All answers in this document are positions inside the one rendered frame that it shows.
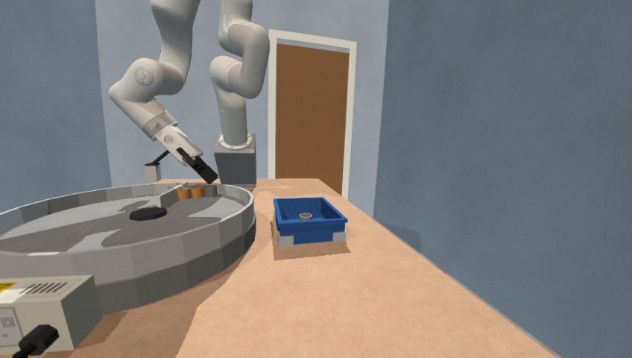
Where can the blue crate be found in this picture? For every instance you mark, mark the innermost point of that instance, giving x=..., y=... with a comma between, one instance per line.
x=327, y=224

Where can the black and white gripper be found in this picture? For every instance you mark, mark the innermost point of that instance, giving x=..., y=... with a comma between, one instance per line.
x=181, y=147

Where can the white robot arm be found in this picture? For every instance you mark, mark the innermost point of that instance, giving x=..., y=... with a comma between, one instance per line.
x=233, y=80

